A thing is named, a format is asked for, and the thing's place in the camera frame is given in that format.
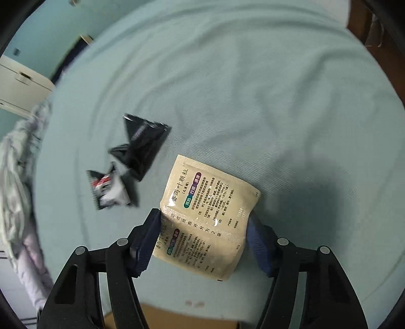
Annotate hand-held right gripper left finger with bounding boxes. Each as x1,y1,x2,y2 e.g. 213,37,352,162
37,208,163,329

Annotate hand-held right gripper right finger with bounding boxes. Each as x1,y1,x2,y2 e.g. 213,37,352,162
248,216,369,329

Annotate beige printed sachet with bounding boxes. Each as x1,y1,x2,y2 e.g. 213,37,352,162
152,154,261,281

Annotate brown cardboard box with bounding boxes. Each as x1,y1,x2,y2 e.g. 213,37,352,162
103,303,242,329

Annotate black red white snack packet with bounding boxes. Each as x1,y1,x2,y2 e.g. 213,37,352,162
87,162,140,211

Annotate small black snack packet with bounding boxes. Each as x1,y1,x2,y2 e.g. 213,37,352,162
108,143,133,168

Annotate black triangular snack packet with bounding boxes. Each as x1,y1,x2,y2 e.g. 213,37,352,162
123,113,173,182

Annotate pale pink cloth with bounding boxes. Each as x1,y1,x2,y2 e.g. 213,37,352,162
13,228,54,312

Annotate crumpled grey blanket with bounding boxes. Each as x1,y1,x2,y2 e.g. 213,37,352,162
0,98,53,260

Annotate teal bed sheet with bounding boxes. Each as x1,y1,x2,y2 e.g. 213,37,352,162
32,0,405,329

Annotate dark patterned bag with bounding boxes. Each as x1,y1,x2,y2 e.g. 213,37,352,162
51,35,94,84

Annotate white panel door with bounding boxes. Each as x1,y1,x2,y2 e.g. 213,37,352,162
0,54,56,119

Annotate brown wooden bed frame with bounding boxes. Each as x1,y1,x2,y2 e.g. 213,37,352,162
346,0,405,105

